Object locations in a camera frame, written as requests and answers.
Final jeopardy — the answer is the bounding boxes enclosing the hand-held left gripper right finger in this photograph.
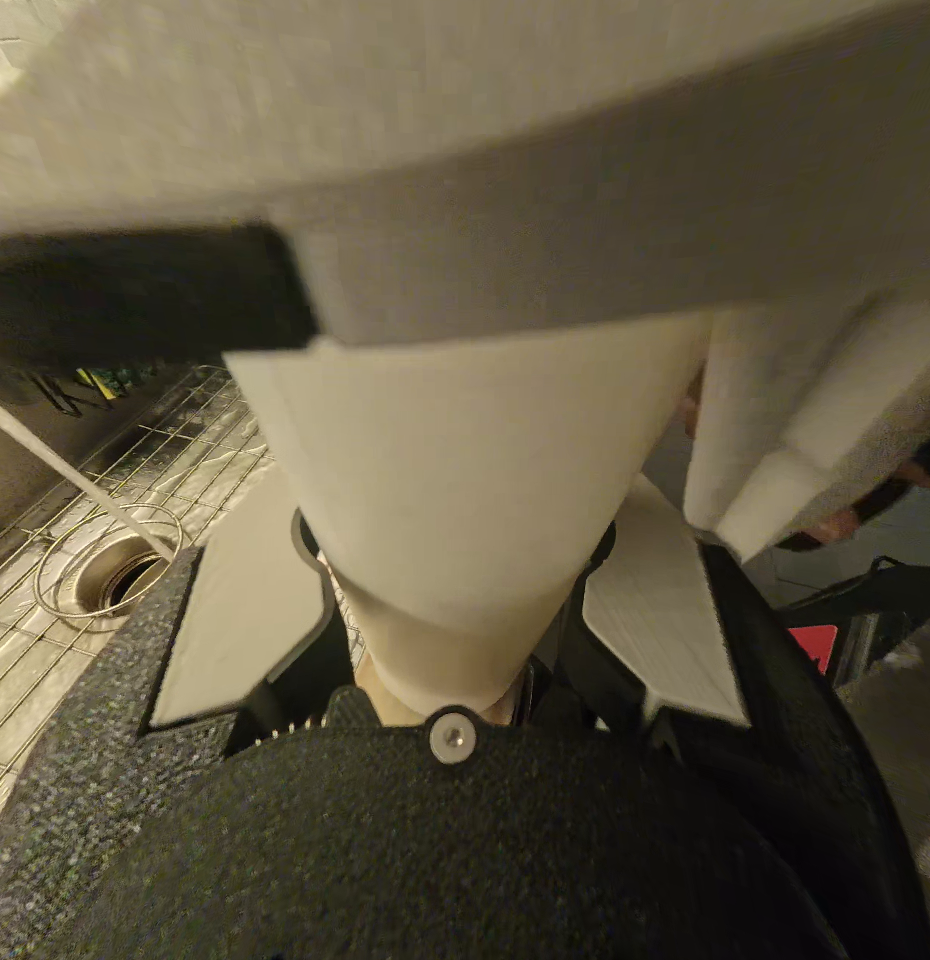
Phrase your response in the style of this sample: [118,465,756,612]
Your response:
[579,472,751,729]

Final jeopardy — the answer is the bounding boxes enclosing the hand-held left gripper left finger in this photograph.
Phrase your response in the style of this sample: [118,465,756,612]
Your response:
[148,465,337,729]

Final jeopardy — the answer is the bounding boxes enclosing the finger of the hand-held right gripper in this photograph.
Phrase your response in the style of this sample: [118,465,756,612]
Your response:
[291,71,930,348]

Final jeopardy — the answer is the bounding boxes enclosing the white plastic bottle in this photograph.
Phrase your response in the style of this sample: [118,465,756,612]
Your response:
[225,311,715,727]

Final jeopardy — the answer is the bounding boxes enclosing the black bottle cap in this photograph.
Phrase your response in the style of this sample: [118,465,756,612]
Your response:
[0,223,320,369]

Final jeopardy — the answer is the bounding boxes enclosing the person's right hand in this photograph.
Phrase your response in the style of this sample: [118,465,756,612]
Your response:
[798,506,862,543]

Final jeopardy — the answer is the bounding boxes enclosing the sink drain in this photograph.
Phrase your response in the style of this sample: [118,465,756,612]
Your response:
[75,528,177,620]

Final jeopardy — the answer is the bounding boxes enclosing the red panel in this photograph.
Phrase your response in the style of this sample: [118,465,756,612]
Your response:
[787,624,841,676]

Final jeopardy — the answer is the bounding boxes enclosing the stainless steel sink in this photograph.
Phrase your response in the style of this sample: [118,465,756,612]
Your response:
[0,352,280,826]

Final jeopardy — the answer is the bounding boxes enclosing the wire sink grid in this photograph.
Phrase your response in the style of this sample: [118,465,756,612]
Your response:
[0,363,279,811]

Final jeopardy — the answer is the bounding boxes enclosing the black metal frame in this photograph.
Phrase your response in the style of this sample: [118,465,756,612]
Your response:
[772,555,930,676]

